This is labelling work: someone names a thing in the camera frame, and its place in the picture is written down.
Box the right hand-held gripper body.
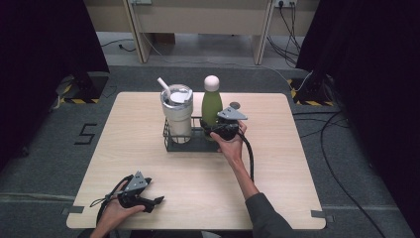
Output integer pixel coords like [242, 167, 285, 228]
[210, 106, 249, 141]

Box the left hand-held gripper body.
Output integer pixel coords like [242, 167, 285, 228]
[116, 171, 156, 213]

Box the black wire rack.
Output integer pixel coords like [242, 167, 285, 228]
[162, 116, 223, 153]

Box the green bottle with white cap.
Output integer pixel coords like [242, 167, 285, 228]
[201, 74, 224, 142]

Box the white tumbler with straw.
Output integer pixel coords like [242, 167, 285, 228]
[157, 76, 194, 145]

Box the person's right hand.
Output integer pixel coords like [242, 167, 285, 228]
[211, 120, 248, 165]

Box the person's left hand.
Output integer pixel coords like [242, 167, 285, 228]
[98, 182, 147, 232]

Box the grey tape piece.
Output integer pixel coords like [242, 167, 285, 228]
[310, 209, 335, 224]
[60, 205, 85, 216]

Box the black tape floor mark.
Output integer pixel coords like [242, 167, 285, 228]
[73, 123, 98, 146]

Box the black stand base striped tape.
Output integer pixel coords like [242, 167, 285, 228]
[53, 70, 111, 105]
[286, 72, 336, 107]

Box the light wooden desk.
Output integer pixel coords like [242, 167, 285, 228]
[82, 0, 322, 65]

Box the dark curtain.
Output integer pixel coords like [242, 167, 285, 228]
[295, 0, 420, 231]
[0, 0, 111, 170]

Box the left hand-held gripper cable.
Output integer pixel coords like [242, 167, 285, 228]
[89, 174, 134, 227]

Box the hand-held gripper cable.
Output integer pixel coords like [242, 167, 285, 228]
[89, 174, 134, 227]
[237, 129, 256, 183]

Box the right hand-held gripper cable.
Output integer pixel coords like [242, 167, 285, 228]
[237, 129, 256, 183]

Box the thin white floor cable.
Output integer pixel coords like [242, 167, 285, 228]
[133, 4, 315, 93]

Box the bundle of black cables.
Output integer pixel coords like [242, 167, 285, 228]
[265, 2, 303, 68]

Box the long black floor cable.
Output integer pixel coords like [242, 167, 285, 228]
[291, 108, 388, 238]

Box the short black floor cable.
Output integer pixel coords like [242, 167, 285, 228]
[99, 38, 137, 54]

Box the white wall socket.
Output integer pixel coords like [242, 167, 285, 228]
[273, 0, 299, 8]

